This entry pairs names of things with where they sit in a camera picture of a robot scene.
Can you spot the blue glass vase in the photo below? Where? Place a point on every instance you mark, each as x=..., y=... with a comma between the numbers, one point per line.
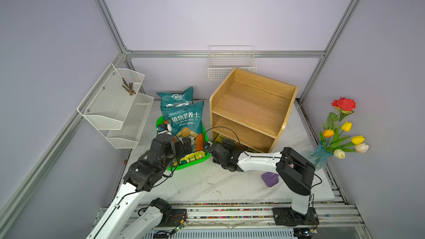
x=318, y=157

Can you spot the purple pink toy shovel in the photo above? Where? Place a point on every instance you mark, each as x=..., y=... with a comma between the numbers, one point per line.
x=270, y=179

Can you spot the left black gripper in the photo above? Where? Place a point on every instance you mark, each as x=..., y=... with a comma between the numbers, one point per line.
x=183, y=150

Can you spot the metal base rail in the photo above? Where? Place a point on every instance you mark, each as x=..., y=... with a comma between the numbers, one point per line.
x=266, y=215

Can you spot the artificial flower bouquet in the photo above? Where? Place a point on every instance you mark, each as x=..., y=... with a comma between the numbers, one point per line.
x=334, y=138

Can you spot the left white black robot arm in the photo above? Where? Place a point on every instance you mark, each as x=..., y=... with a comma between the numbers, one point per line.
x=141, y=177

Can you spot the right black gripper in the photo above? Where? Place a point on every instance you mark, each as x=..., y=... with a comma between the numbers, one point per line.
x=230, y=147

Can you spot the yellow green fertilizer packet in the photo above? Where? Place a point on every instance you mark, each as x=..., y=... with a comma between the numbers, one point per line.
x=193, y=157

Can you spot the green plastic basket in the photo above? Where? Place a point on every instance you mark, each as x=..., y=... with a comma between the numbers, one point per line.
x=161, y=120

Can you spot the teal orange soil bag front-facing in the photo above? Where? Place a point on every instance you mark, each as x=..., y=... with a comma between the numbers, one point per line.
x=186, y=121

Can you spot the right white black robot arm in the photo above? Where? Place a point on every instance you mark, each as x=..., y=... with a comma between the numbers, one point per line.
x=296, y=171

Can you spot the brown twigs bundle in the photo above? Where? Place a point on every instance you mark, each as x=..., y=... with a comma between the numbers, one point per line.
x=128, y=87

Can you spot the wooden two-tier shelf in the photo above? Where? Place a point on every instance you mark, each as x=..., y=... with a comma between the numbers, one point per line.
x=251, y=109

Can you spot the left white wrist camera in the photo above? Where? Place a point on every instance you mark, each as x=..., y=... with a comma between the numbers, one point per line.
x=164, y=128

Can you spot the teal orange soil bag back-facing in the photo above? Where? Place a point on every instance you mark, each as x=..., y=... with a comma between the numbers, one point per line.
x=169, y=100

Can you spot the white wire wall basket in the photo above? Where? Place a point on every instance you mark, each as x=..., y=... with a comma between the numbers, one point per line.
x=223, y=58

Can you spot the white mesh wall rack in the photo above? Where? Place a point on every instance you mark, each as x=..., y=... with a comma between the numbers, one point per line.
x=117, y=116

